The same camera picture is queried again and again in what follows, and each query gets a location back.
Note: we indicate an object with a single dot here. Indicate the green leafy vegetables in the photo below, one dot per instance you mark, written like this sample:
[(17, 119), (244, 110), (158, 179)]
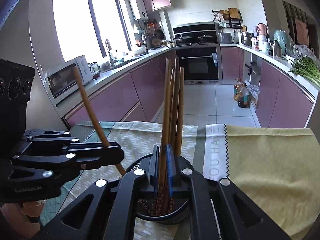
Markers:
[(306, 68)]

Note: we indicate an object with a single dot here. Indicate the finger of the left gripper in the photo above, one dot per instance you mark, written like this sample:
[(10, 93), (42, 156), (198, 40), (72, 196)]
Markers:
[(82, 146), (95, 161)]

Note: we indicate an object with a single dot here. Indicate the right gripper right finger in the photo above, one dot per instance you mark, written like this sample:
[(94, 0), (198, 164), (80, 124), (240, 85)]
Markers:
[(218, 209)]

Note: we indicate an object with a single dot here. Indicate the bamboo chopstick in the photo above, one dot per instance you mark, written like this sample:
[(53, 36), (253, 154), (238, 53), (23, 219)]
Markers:
[(165, 129), (172, 88), (175, 101), (106, 144), (178, 140)]

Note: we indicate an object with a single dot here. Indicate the black mesh utensil cup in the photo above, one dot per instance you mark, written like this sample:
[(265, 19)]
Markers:
[(164, 210)]

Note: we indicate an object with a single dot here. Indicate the left hand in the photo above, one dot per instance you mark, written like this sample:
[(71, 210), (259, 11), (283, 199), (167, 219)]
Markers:
[(17, 217)]

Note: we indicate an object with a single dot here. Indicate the white microwave oven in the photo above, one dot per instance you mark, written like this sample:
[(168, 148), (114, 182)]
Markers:
[(60, 81)]

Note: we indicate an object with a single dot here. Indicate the kitchen window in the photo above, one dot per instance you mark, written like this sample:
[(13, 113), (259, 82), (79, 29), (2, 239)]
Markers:
[(82, 26)]

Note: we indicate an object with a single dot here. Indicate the black range hood stove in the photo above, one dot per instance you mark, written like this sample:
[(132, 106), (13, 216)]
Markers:
[(195, 33)]

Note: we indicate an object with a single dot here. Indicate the yellow cloth mat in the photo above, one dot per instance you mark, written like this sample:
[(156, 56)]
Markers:
[(278, 168)]

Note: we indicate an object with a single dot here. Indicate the dark sauce bottle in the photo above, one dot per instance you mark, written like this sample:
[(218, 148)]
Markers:
[(243, 97)]

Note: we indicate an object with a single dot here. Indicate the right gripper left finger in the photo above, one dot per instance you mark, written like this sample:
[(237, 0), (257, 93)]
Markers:
[(104, 210)]

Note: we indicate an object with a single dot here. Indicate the steel stock pot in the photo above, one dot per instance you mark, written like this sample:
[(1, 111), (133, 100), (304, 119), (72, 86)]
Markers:
[(246, 38)]

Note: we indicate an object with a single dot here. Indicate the cooking oil bottle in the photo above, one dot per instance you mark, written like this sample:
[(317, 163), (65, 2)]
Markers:
[(237, 88)]

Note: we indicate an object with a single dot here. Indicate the white water heater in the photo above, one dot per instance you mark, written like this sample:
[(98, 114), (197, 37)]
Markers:
[(138, 10)]

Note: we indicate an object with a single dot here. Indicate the black built-in oven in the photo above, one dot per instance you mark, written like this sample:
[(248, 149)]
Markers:
[(202, 64)]

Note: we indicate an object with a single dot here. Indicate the wall spice rack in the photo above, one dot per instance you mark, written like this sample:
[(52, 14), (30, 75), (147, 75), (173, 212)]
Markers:
[(227, 19)]

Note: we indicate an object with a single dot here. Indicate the kitchen faucet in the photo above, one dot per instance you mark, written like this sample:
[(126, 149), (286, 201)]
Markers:
[(110, 55)]

